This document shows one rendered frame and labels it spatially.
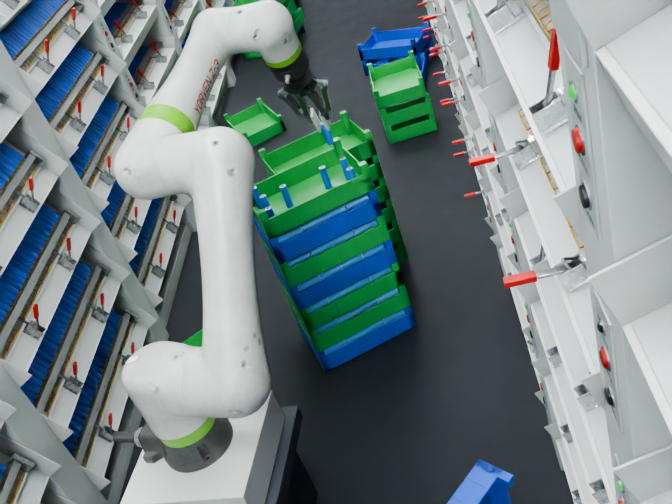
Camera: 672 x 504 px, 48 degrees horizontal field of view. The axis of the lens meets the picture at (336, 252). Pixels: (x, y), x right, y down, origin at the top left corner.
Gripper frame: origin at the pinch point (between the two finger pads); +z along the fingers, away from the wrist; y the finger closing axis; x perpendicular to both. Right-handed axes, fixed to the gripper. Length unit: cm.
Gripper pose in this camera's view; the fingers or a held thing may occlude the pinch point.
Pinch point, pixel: (320, 119)
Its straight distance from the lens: 198.5
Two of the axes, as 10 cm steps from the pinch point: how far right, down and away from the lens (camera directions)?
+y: 9.5, -1.5, -2.7
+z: 3.1, 4.5, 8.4
